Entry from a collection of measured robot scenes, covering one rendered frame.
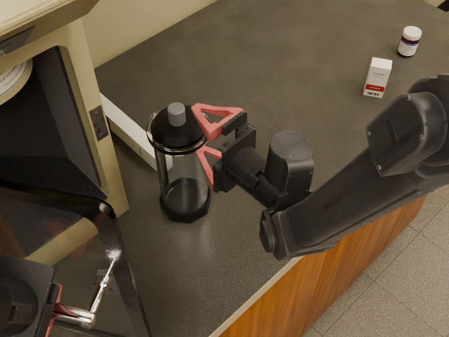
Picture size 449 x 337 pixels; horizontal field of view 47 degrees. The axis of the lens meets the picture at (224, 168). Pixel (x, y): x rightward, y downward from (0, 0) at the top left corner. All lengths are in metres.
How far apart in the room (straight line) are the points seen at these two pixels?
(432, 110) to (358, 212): 0.18
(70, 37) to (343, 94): 0.74
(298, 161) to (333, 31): 0.84
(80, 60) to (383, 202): 0.48
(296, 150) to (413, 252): 1.56
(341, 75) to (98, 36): 0.61
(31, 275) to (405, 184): 0.40
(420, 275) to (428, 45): 0.98
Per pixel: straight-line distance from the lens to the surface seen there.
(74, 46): 0.75
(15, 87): 0.76
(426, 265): 2.18
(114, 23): 1.38
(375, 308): 2.04
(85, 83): 0.79
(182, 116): 0.84
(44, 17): 0.57
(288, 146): 0.68
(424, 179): 0.39
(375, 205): 0.47
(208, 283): 0.96
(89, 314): 0.67
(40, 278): 0.60
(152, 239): 1.01
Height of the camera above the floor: 1.80
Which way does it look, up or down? 52 degrees down
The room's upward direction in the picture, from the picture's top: straight up
